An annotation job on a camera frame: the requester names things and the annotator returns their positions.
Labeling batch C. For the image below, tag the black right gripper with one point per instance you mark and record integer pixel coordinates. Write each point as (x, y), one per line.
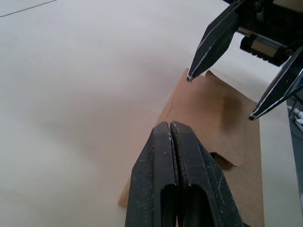
(272, 23)

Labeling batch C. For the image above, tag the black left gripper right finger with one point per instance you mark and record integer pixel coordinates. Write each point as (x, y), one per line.
(201, 170)

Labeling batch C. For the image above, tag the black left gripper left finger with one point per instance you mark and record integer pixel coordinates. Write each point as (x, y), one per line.
(149, 170)

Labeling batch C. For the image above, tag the small cardboard box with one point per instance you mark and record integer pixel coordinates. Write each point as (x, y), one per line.
(213, 113)

